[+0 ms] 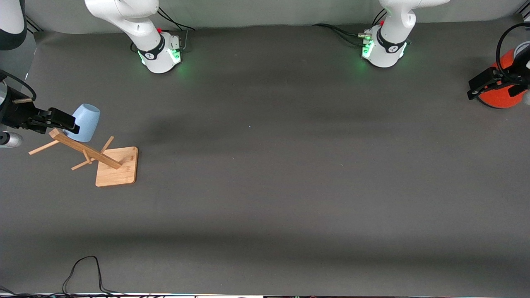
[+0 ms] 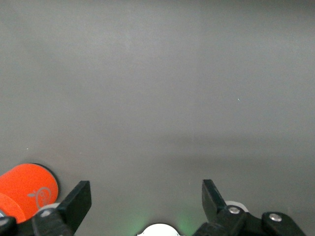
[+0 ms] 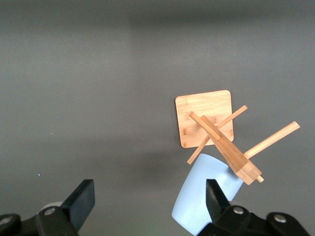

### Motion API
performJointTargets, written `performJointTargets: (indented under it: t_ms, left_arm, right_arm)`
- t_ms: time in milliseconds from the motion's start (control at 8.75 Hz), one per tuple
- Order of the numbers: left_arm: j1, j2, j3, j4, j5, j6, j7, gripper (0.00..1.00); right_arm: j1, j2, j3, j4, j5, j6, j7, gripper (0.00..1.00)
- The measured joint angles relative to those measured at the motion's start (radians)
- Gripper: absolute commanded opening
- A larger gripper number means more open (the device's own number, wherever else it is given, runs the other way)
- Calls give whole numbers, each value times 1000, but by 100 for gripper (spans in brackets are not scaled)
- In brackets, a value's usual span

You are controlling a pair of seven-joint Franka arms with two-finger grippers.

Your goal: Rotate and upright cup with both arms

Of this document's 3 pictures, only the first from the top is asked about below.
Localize black left arm base cables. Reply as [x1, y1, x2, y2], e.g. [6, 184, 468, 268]
[313, 8, 388, 46]

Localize dark grey table cloth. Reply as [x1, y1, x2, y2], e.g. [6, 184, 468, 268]
[0, 17, 530, 295]

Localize black right arm wrist cable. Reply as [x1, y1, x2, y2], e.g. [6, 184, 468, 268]
[0, 70, 37, 101]

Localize black arm base cables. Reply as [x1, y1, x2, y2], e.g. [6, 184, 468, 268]
[155, 6, 196, 52]
[313, 8, 388, 46]

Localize black arm wrist cable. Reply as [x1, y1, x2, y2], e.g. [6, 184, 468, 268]
[0, 70, 37, 101]
[496, 23, 530, 83]

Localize wooden cup rack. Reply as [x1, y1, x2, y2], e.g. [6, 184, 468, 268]
[28, 128, 138, 187]

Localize black right arm base cables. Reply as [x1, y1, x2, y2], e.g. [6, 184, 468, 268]
[155, 6, 196, 52]

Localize orange canister with grey lid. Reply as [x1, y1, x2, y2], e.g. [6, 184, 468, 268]
[476, 48, 530, 109]

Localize light blue plastic cup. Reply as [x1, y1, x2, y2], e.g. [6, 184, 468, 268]
[63, 103, 101, 142]

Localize thin black looped cable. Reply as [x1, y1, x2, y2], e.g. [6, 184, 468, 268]
[62, 256, 125, 296]

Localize black left arm wrist cable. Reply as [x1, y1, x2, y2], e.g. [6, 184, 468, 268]
[496, 23, 530, 83]

